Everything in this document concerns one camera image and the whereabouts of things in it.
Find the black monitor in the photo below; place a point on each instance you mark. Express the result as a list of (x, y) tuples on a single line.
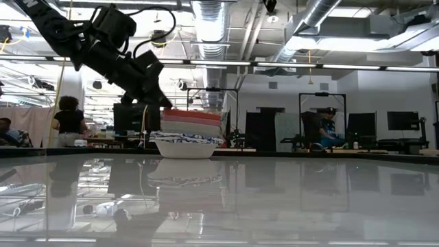
[(361, 125), (403, 120), (130, 118)]

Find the blue patterned paper bowl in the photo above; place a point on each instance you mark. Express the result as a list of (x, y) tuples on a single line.
[(185, 138), (156, 134), (185, 151), (205, 140)]

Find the black round ceiling fixture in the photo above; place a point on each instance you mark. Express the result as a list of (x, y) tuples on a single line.
[(158, 37)]

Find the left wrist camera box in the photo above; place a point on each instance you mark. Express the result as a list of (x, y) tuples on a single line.
[(151, 65)]

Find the black gantry frame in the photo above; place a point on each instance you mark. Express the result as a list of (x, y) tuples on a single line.
[(212, 89), (322, 93)]

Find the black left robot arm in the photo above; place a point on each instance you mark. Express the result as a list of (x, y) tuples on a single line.
[(51, 27)]

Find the black aluminium table frame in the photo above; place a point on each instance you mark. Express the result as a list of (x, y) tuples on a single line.
[(103, 151)]

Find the pink curtain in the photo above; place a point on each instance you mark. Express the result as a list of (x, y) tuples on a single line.
[(24, 120)]

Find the pink plastic bowl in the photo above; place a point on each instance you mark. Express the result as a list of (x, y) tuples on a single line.
[(192, 121)]

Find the silver ventilation duct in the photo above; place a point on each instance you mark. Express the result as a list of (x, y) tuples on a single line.
[(315, 13), (211, 27)]

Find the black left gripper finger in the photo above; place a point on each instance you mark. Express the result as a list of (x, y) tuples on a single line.
[(154, 96)]

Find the white plastic bowl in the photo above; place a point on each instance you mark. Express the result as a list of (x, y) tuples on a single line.
[(190, 129)]

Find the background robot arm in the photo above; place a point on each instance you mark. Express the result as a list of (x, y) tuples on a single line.
[(236, 137)]

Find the white panel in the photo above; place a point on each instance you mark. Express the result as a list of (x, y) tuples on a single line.
[(286, 130)]

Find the black cabinet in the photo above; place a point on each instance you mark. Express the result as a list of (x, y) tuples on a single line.
[(260, 130)]

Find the person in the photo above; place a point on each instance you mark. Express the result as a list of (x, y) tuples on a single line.
[(10, 133), (329, 127), (68, 120)]

